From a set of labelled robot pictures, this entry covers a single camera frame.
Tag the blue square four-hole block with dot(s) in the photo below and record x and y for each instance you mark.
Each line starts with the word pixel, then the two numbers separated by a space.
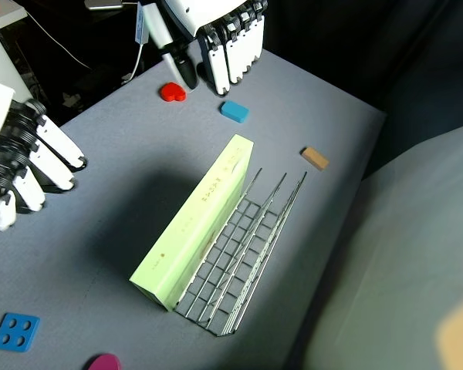
pixel 15 332

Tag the pale green book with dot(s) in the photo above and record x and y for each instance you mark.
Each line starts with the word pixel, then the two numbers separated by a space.
pixel 193 227

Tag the tan rectangular wooden block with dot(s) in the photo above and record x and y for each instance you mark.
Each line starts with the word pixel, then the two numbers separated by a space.
pixel 315 158

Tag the red heart block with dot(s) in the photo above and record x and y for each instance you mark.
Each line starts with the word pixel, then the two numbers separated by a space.
pixel 171 92

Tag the grey flat device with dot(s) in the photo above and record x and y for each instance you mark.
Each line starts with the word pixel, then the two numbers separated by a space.
pixel 102 4

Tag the blue rounded block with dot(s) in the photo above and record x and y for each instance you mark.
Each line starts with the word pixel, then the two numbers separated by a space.
pixel 234 111

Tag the white shelf board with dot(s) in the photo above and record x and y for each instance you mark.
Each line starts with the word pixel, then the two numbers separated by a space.
pixel 7 13

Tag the pink round block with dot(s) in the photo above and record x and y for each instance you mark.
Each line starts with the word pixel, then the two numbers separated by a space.
pixel 105 363

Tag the large pale grey rounded cover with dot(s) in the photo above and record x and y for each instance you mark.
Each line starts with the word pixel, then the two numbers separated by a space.
pixel 393 250

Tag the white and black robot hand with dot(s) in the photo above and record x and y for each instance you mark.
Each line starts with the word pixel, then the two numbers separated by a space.
pixel 200 15
pixel 0 127

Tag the grey table cloth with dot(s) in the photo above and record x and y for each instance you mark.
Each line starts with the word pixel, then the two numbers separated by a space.
pixel 119 154

